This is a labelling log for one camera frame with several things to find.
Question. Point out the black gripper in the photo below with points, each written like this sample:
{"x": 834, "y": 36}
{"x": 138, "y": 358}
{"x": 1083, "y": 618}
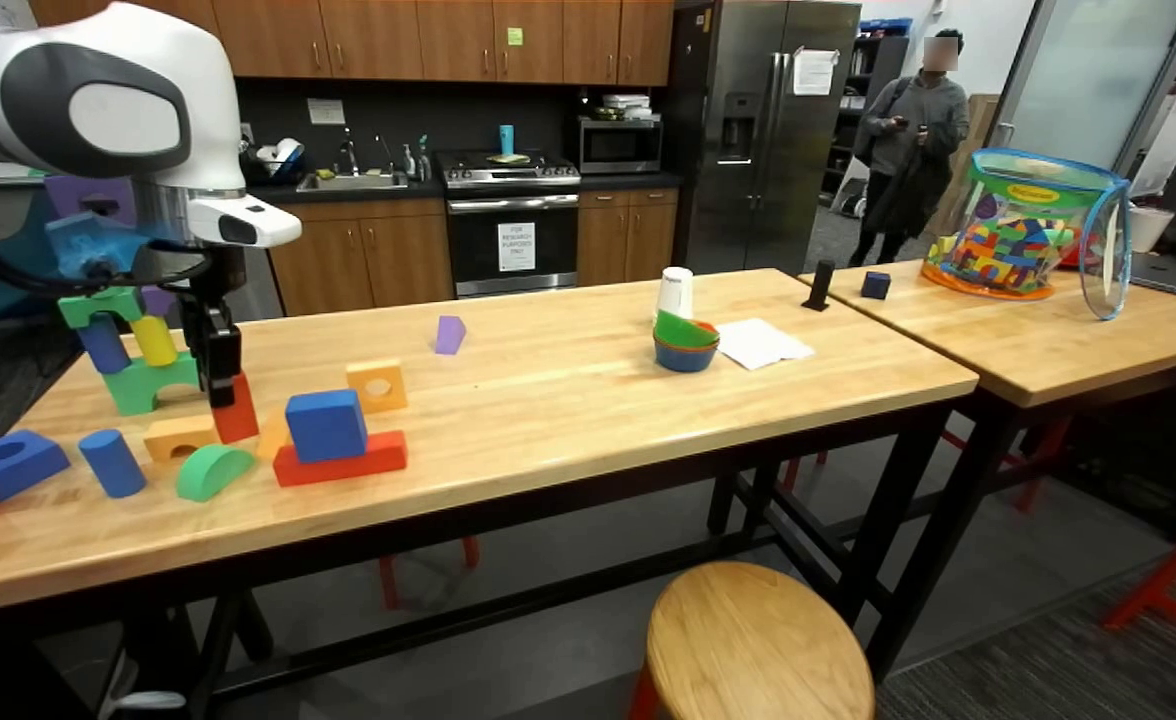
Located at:
{"x": 202, "y": 276}

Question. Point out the orange foam block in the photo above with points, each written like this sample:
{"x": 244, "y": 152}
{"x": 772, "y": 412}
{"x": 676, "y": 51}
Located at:
{"x": 236, "y": 416}

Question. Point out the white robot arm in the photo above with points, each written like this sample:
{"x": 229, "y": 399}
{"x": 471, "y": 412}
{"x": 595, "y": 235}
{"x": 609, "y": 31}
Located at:
{"x": 148, "y": 99}

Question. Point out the tall foam block tower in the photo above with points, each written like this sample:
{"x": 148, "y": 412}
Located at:
{"x": 121, "y": 325}

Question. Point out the yellow foam arch block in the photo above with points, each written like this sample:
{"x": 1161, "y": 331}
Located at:
{"x": 176, "y": 436}

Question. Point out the green half-round foam block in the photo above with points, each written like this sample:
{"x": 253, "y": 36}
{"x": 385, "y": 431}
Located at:
{"x": 210, "y": 471}

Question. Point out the yellow block with hole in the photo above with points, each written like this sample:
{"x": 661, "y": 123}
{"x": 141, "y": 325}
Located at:
{"x": 376, "y": 385}

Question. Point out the purple foam block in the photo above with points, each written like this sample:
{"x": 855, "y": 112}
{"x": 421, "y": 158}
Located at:
{"x": 450, "y": 335}

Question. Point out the blue block with hole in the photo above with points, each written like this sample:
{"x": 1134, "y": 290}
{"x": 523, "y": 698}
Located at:
{"x": 25, "y": 457}

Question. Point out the blue foam cube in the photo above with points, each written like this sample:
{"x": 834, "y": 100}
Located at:
{"x": 326, "y": 427}

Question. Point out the blue foam cylinder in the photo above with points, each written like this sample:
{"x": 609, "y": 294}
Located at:
{"x": 112, "y": 463}

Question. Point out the black oven stove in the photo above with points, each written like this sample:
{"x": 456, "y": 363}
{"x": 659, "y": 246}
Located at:
{"x": 511, "y": 222}

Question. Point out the black microwave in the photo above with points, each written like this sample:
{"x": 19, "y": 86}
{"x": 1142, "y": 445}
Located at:
{"x": 623, "y": 145}

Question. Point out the white paper cup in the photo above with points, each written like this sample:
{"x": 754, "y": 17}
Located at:
{"x": 676, "y": 294}

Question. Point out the white paper sheet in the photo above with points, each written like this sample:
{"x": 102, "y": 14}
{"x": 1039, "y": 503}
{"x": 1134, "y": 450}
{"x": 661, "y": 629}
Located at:
{"x": 759, "y": 346}

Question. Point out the round wooden stool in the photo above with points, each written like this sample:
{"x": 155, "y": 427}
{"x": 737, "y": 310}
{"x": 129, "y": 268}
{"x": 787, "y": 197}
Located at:
{"x": 744, "y": 643}

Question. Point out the stainless steel refrigerator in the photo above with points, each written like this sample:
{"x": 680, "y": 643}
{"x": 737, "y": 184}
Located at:
{"x": 749, "y": 123}

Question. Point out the black phone stand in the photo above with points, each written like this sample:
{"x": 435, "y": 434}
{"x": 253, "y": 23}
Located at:
{"x": 822, "y": 285}

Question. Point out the small black cube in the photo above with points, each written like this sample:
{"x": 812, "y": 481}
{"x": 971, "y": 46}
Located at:
{"x": 877, "y": 285}

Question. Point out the person in grey jacket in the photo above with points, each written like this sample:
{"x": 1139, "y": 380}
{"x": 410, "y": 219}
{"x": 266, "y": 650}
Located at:
{"x": 908, "y": 137}

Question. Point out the clear bag of blocks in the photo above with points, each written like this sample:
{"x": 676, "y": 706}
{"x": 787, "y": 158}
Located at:
{"x": 1029, "y": 219}

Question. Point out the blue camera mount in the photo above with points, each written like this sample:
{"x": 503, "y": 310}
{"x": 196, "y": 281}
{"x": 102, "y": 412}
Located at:
{"x": 102, "y": 253}

